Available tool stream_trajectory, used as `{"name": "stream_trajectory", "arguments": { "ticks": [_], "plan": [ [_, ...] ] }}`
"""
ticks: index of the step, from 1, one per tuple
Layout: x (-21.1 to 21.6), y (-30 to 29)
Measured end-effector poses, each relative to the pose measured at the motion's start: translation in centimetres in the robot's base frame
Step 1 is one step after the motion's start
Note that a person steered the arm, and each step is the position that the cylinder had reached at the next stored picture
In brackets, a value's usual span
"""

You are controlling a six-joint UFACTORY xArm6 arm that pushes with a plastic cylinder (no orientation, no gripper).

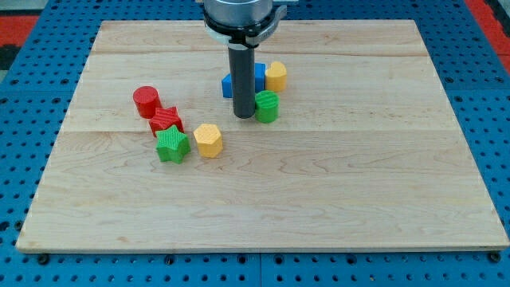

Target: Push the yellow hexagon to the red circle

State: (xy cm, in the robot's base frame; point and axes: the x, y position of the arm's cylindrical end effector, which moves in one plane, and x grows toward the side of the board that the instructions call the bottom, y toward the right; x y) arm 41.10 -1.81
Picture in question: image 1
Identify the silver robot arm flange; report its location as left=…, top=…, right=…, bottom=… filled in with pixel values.
left=203, top=0, right=288, bottom=50

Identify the yellow hexagon block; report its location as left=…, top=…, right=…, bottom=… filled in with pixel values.
left=193, top=124, right=223, bottom=158

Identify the green cylinder block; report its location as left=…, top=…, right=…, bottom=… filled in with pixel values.
left=255, top=90, right=280, bottom=124

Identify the yellow heart block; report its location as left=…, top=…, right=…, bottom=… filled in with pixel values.
left=265, top=61, right=288, bottom=92

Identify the blue block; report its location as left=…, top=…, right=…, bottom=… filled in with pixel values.
left=222, top=62, right=266, bottom=98

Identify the green star block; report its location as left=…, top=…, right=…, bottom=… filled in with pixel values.
left=155, top=125, right=190, bottom=164

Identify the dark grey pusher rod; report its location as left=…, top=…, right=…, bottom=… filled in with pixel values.
left=228, top=48, right=256, bottom=119

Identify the red star block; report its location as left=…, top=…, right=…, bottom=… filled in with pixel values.
left=149, top=106, right=185, bottom=137

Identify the wooden board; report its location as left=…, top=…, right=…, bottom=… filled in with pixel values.
left=16, top=20, right=509, bottom=254

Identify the red cylinder block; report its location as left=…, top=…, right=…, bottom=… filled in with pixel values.
left=132, top=86, right=162, bottom=119

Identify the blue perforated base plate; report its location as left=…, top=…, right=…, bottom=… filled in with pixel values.
left=1, top=0, right=509, bottom=286

